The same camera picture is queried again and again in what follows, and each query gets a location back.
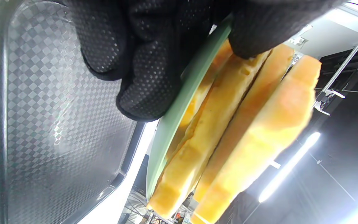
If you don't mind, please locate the person's left hand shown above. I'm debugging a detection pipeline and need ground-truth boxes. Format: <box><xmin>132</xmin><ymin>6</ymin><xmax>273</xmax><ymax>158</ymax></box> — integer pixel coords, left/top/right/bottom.
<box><xmin>63</xmin><ymin>0</ymin><xmax>345</xmax><ymax>122</ymax></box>

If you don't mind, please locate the toast slice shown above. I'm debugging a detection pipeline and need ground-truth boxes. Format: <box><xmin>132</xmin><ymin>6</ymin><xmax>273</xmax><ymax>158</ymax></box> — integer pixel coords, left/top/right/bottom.
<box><xmin>167</xmin><ymin>39</ymin><xmax>234</xmax><ymax>159</ymax></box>
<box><xmin>190</xmin><ymin>55</ymin><xmax>322</xmax><ymax>224</ymax></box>
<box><xmin>146</xmin><ymin>50</ymin><xmax>273</xmax><ymax>218</ymax></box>
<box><xmin>193</xmin><ymin>44</ymin><xmax>295</xmax><ymax>203</ymax></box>

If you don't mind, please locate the green plate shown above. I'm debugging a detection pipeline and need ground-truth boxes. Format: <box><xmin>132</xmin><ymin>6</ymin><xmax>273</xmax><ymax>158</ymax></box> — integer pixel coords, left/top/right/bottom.
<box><xmin>146</xmin><ymin>16</ymin><xmax>234</xmax><ymax>201</ymax></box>

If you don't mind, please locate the black plastic tray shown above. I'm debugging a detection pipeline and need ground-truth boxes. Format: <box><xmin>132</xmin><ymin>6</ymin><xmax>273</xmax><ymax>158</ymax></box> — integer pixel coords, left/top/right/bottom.
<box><xmin>0</xmin><ymin>0</ymin><xmax>147</xmax><ymax>224</ymax></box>

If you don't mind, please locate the ceiling light tube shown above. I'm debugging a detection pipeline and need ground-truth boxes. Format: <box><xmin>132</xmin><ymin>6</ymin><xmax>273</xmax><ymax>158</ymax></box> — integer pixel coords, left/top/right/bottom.
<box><xmin>258</xmin><ymin>132</ymin><xmax>321</xmax><ymax>203</ymax></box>

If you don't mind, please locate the white metal frame rail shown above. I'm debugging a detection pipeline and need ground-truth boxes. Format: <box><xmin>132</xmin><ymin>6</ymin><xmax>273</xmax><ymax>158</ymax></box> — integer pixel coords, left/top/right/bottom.
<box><xmin>314</xmin><ymin>23</ymin><xmax>358</xmax><ymax>115</ymax></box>

